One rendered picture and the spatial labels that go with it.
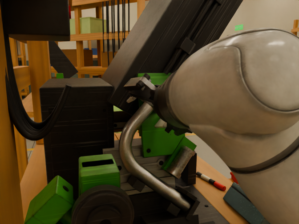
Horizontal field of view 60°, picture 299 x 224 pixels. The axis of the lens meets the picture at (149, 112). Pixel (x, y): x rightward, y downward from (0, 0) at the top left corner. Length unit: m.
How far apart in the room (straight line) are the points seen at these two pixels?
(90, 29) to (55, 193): 3.55
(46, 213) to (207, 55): 0.26
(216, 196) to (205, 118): 0.60
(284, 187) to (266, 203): 0.03
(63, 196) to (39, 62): 1.08
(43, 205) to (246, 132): 0.25
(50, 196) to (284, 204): 0.26
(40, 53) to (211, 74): 1.20
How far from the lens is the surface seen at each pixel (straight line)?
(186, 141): 0.68
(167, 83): 0.35
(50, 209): 0.36
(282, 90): 0.22
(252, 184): 0.31
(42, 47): 1.38
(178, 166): 0.64
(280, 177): 0.30
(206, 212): 0.77
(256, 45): 0.23
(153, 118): 0.65
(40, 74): 1.38
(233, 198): 0.80
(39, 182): 1.02
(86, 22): 3.89
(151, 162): 0.67
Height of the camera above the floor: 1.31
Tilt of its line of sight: 12 degrees down
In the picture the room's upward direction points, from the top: straight up
